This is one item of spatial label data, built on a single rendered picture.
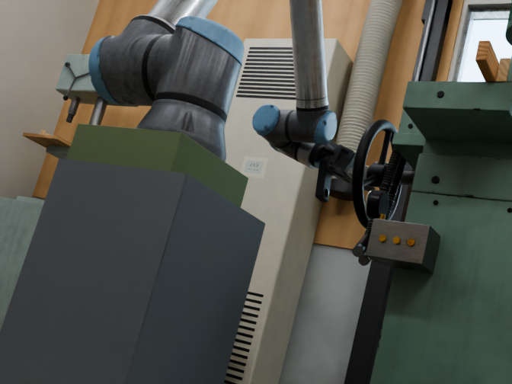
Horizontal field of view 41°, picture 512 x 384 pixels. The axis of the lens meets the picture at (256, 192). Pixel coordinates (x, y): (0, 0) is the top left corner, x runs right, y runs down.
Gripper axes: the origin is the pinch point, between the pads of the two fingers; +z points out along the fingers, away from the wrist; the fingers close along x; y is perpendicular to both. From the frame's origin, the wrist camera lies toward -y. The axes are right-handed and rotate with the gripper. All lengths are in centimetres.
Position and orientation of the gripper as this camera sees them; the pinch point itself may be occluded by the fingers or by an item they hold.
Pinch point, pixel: (369, 190)
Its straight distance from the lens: 189.6
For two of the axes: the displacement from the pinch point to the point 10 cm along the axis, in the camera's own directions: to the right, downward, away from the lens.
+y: 5.2, -8.5, 0.2
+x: 4.9, 3.2, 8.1
